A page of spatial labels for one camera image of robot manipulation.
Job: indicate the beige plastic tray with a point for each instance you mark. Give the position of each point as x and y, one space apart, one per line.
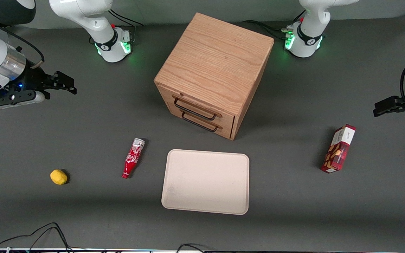
206 182

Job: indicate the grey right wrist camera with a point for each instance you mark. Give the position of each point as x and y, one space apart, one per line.
12 98

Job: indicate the wooden drawer cabinet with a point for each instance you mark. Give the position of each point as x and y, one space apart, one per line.
216 59

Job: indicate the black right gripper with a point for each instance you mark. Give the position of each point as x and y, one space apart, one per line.
33 78

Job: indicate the red coke bottle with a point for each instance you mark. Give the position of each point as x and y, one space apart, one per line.
132 160

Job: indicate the red cookie box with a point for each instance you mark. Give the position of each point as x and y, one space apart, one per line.
339 151

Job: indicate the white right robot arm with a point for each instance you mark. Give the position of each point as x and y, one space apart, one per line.
83 14

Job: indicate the yellow lemon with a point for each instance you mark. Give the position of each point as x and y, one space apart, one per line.
58 176

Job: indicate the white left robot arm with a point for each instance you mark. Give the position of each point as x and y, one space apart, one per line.
308 38

